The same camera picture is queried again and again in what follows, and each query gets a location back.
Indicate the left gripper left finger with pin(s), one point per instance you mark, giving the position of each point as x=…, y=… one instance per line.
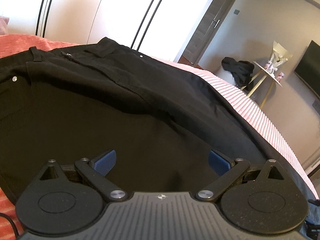
x=94, y=171

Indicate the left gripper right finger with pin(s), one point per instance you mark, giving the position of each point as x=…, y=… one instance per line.
x=230, y=172

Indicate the black pants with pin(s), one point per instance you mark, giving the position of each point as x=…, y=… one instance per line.
x=80, y=101

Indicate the black clothes pile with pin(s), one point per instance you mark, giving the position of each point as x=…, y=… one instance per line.
x=240, y=70

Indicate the pink ribbed bedspread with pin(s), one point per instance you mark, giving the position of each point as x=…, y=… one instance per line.
x=266, y=204

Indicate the white round side table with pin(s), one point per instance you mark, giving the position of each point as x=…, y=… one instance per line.
x=265, y=75

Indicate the small pink cup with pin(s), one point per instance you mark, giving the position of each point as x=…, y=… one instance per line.
x=280, y=76

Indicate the wrapped flower bouquet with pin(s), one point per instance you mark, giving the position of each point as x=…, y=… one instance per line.
x=279, y=55

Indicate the dark wooden door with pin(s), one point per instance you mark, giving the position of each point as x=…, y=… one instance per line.
x=205, y=31

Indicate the white wardrobe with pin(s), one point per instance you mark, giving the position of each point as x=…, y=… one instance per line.
x=158, y=28

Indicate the pink pillow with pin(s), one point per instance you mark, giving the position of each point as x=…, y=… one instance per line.
x=4, y=25

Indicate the black wall television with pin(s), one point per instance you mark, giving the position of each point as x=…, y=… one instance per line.
x=308, y=69

